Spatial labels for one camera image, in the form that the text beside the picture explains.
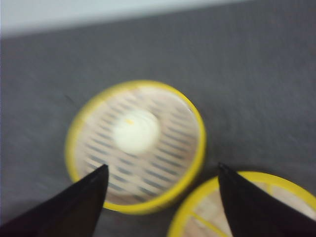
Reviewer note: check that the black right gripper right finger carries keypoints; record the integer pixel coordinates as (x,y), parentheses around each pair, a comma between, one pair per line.
(251,212)

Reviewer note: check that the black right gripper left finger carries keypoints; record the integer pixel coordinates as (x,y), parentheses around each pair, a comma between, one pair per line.
(72,213)

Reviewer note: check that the white bun back right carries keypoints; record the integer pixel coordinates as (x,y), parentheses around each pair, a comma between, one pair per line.
(136,131)

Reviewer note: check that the steamer basket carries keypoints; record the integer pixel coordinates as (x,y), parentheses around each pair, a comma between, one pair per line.
(139,182)

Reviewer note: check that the woven bamboo steamer lid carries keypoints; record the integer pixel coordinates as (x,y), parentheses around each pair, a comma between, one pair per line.
(202,215)

